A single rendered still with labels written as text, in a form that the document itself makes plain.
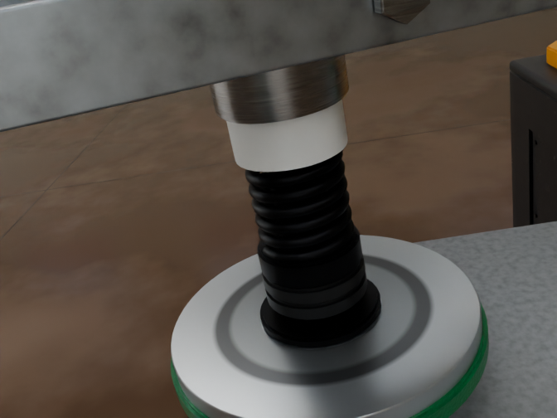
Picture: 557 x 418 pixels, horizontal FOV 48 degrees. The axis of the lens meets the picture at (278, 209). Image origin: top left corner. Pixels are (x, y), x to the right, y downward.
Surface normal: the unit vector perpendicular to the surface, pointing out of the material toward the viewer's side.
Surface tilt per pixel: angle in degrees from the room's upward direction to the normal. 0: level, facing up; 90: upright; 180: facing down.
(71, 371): 0
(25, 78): 90
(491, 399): 0
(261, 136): 90
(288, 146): 90
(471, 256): 0
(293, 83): 90
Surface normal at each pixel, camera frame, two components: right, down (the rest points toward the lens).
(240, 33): 0.29, 0.37
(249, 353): -0.18, -0.89
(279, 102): 0.01, 0.43
